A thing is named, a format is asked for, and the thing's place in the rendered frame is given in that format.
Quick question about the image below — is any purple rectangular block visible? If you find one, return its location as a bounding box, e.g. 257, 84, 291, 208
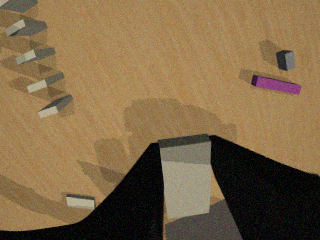
251, 76, 301, 95

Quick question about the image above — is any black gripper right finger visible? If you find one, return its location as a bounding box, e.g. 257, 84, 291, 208
208, 135, 320, 240

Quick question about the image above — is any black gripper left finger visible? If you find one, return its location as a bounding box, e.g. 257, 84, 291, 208
0, 143, 164, 240

